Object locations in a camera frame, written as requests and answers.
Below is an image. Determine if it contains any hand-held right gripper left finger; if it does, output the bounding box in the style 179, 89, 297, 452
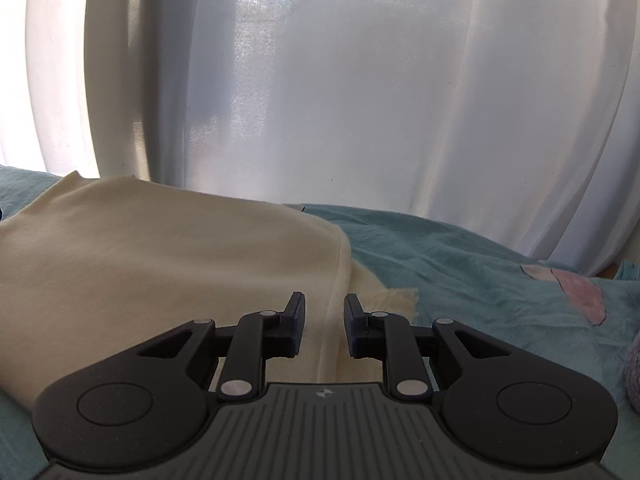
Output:
135, 291, 307, 402

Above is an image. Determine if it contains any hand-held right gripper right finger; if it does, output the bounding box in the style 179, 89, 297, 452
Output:
344, 293, 507, 402

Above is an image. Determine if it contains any cream long-sleeve sweater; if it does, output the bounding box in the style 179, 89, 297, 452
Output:
0, 170, 421, 407

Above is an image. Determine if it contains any blue printed bedsheet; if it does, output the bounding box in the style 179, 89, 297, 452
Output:
0, 162, 640, 480

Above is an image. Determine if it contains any white sheer curtain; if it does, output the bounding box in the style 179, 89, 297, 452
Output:
0, 0, 640, 279

